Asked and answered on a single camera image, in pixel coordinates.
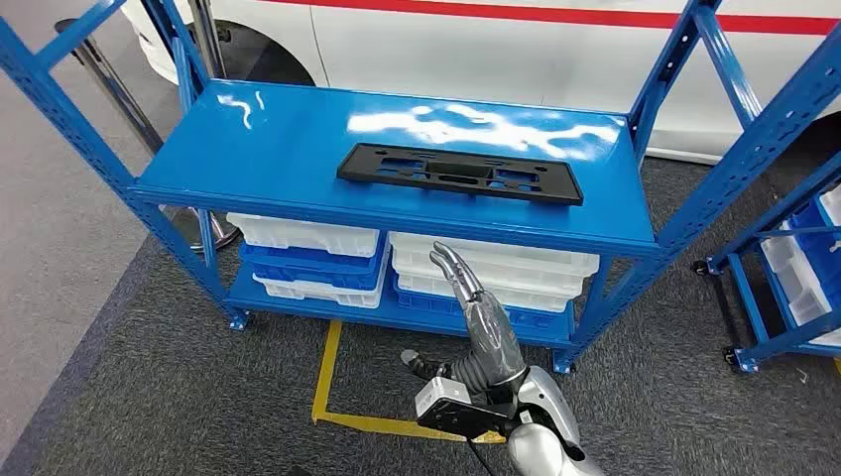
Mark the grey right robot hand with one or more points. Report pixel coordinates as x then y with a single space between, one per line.
493 341

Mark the black plastic panel part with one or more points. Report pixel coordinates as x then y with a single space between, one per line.
358 167

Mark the blue wheeled shelf rack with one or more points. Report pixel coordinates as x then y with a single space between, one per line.
749 309

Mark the blue metal shelf rack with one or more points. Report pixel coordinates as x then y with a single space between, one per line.
296 144

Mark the white car red stripe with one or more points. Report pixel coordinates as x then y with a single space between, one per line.
460 52

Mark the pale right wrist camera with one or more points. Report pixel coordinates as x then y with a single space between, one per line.
439 397

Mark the chrome stanchion post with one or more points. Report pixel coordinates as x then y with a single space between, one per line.
207 39
112 85

